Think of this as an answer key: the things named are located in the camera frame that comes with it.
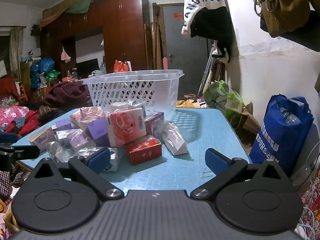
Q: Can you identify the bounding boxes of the red orange bag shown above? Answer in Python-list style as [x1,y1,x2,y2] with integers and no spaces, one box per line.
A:
[114,60,132,73]

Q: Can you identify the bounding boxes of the purple box with white print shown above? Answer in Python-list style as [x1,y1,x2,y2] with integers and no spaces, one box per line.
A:
[144,112,165,138]

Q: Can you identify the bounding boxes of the light purple box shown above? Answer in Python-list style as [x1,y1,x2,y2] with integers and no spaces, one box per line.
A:
[66,129,91,151]

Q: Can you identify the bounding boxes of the checked cloth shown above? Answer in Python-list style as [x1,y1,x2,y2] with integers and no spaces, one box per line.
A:
[0,162,33,201]

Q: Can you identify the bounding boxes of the red stool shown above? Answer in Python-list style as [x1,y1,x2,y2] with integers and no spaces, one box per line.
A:
[19,84,28,102]

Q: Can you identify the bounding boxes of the brown paper bag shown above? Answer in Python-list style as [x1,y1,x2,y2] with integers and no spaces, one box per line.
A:
[235,102,261,136]

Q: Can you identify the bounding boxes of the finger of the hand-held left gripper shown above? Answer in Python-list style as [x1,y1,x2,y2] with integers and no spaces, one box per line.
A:
[0,132,19,144]
[0,143,41,172]

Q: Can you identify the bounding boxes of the pink floral blanket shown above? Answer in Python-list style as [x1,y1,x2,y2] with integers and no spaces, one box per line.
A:
[0,106,30,128]

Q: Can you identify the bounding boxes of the patterned curtain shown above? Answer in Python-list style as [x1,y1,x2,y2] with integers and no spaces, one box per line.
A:
[9,26,24,82]

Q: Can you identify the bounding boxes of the green white plastic bag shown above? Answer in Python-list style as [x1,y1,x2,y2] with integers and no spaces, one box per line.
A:
[204,80,244,117]

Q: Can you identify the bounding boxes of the dark purple box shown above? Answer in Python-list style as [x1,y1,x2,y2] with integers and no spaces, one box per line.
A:
[86,117,110,147]

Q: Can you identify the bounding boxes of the white printed hanging bag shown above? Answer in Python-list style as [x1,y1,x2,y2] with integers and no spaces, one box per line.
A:
[181,0,228,38]

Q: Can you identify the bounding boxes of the red patterned cloth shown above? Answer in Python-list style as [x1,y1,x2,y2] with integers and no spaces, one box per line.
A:
[299,170,320,240]

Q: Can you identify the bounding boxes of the cardboard boxes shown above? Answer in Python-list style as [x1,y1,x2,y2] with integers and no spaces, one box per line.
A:
[42,0,88,18]

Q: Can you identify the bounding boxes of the grey door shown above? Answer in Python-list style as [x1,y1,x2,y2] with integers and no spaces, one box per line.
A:
[162,3,213,98]

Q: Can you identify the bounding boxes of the metal poles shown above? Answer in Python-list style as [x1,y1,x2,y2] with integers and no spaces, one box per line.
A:
[199,44,218,95]

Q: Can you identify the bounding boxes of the red cardboard box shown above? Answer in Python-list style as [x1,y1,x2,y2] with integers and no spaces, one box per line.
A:
[126,138,162,165]

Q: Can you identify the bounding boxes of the dark cloth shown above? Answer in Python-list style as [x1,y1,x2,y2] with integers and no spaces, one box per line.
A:
[260,5,320,53]

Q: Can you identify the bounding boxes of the small purple box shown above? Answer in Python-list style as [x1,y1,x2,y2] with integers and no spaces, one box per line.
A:
[55,119,73,132]

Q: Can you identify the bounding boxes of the olive cloth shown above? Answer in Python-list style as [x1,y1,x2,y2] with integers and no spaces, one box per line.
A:
[260,0,312,37]

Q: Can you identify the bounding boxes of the clear bag with pink contents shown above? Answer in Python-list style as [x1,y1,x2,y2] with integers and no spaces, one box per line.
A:
[69,106,107,130]

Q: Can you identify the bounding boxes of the beige purple box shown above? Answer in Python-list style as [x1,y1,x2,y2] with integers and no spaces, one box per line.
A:
[28,126,57,153]

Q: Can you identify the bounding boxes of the blue tote bag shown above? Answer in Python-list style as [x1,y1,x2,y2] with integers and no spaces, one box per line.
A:
[249,94,314,178]

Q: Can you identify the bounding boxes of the brown wooden wardrobe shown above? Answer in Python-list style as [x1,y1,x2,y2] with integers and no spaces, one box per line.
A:
[40,0,151,85]

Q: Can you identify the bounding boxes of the green cloth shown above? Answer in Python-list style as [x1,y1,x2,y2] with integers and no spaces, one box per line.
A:
[65,0,121,15]

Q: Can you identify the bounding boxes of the clear plastic lattice basket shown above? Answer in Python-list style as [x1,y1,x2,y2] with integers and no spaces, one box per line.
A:
[82,69,185,115]

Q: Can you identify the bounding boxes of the red white tissue pack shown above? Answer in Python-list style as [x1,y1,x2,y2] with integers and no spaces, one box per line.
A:
[105,108,148,147]

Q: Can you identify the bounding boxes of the blue plastic bag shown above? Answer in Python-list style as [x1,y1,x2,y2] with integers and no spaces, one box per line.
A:
[30,58,55,90]

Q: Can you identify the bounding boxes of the black hanging garment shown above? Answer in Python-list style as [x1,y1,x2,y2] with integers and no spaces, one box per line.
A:
[190,6,235,64]

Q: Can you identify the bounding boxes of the clear water bottle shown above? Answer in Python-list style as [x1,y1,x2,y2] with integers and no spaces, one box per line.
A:
[280,107,301,125]

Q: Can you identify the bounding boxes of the yellow cloth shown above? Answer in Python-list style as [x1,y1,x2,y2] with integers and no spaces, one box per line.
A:
[176,99,201,108]

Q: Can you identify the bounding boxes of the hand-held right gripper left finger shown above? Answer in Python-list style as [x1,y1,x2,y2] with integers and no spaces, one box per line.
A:
[26,147,125,202]

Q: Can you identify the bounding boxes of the maroon cloth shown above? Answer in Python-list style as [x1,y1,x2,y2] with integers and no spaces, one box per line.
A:
[40,81,91,111]

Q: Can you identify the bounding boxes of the small clear plastic bag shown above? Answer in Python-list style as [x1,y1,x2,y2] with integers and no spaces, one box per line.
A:
[129,99,147,111]

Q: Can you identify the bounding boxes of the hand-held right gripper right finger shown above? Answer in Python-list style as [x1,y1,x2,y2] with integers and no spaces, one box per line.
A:
[191,148,290,201]

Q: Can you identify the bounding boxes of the pink white hanging bag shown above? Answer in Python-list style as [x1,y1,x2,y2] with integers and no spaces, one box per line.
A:
[61,47,71,64]

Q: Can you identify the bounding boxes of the black monitor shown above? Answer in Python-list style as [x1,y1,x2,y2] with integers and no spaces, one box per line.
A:
[76,58,100,79]

